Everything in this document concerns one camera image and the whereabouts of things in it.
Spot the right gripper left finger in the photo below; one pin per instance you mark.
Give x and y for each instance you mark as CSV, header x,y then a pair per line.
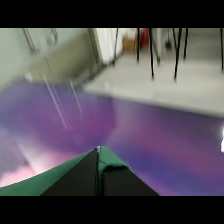
x,y
78,178

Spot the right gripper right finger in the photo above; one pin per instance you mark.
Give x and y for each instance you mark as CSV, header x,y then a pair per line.
x,y
125,183

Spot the green garment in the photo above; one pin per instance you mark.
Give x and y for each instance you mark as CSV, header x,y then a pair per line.
x,y
36,183

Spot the silver frame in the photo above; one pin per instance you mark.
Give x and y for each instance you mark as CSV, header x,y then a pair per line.
x,y
30,40

